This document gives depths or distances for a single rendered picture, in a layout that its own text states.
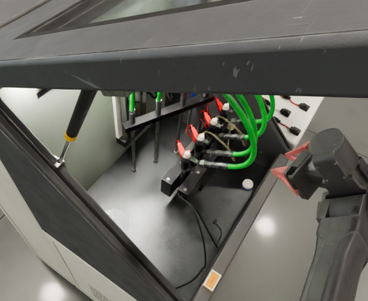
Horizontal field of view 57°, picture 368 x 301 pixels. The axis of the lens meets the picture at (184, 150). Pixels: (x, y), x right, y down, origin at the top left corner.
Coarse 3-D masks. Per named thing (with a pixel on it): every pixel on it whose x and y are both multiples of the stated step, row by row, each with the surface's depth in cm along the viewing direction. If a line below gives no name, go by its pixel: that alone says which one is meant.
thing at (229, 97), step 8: (224, 96) 74; (232, 104) 74; (240, 112) 75; (248, 120) 76; (248, 128) 77; (256, 144) 80; (256, 152) 82; (248, 160) 84; (232, 168) 90; (240, 168) 88
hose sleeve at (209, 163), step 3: (204, 162) 96; (207, 162) 95; (210, 162) 95; (213, 162) 94; (216, 162) 93; (219, 162) 93; (222, 162) 92; (225, 162) 92; (204, 165) 96; (207, 165) 95; (210, 165) 94; (213, 165) 94; (216, 165) 93; (219, 165) 92; (222, 165) 92; (225, 165) 91; (222, 168) 92; (225, 168) 91
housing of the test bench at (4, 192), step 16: (0, 0) 67; (16, 0) 68; (32, 0) 68; (48, 0) 70; (0, 16) 64; (16, 16) 65; (0, 160) 81; (0, 176) 93; (0, 192) 110; (16, 192) 94; (16, 208) 113; (16, 224) 139; (32, 224) 116; (32, 240) 144; (48, 256) 150; (64, 272) 157
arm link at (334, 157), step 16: (336, 128) 54; (320, 144) 54; (336, 144) 52; (320, 160) 52; (336, 160) 51; (352, 160) 53; (336, 176) 53; (352, 176) 52; (336, 192) 56; (352, 192) 54
